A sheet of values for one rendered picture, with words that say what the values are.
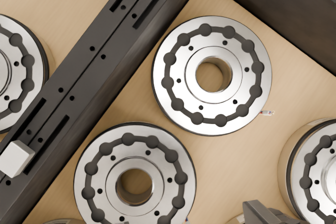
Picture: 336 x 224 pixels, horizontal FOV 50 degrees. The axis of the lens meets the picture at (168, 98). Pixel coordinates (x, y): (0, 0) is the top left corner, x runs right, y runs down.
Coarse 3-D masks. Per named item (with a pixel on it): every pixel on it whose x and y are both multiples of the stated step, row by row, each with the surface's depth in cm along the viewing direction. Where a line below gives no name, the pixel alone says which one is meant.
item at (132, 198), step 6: (120, 180) 32; (120, 186) 32; (150, 186) 32; (120, 192) 30; (126, 192) 32; (144, 192) 32; (150, 192) 30; (126, 198) 30; (132, 198) 31; (138, 198) 31; (144, 198) 30
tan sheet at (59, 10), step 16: (0, 0) 33; (16, 0) 33; (32, 0) 33; (48, 0) 33; (64, 0) 33; (80, 0) 33; (96, 0) 33; (16, 16) 33; (32, 16) 33; (48, 16) 33; (64, 16) 33; (80, 16) 33; (48, 32) 33; (64, 32) 33; (80, 32) 33; (64, 48) 33
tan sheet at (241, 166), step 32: (192, 0) 33; (224, 0) 34; (256, 32) 34; (288, 64) 34; (128, 96) 33; (288, 96) 34; (320, 96) 34; (96, 128) 33; (256, 128) 33; (288, 128) 33; (192, 160) 33; (224, 160) 33; (256, 160) 33; (64, 192) 32; (224, 192) 33; (256, 192) 33
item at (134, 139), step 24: (96, 144) 30; (120, 144) 30; (144, 144) 30; (168, 144) 30; (96, 168) 30; (168, 168) 30; (192, 168) 30; (96, 192) 29; (168, 192) 30; (192, 192) 30; (96, 216) 30; (120, 216) 30; (144, 216) 30; (168, 216) 30
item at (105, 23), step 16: (112, 0) 23; (128, 0) 23; (96, 16) 23; (112, 16) 23; (96, 32) 23; (112, 32) 23; (80, 48) 23; (96, 48) 23; (64, 64) 23; (80, 64) 23; (48, 80) 23; (64, 80) 23; (48, 96) 23; (64, 96) 23; (32, 112) 23; (48, 112) 23; (16, 128) 23; (32, 128) 23; (0, 144) 23; (0, 176) 23
